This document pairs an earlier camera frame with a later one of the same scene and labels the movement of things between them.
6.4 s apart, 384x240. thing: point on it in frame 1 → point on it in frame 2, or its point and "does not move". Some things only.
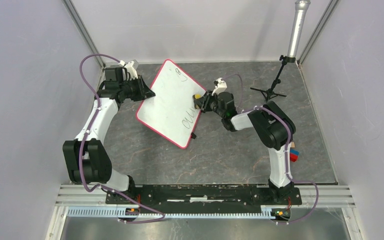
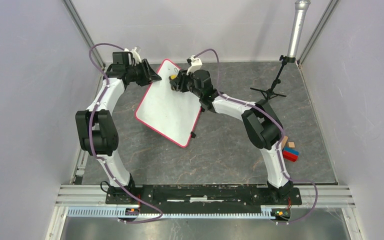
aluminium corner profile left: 70,6 does not move
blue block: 294,152 does not move
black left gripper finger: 146,92 → 151,74
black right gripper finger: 208,96 → 182,75
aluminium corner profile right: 330,8 does not move
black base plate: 205,198 does not move
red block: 293,157 does not move
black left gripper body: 131,89 → 137,74
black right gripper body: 212,105 → 187,85
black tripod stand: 268,94 does not move
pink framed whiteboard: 171,112 does not move
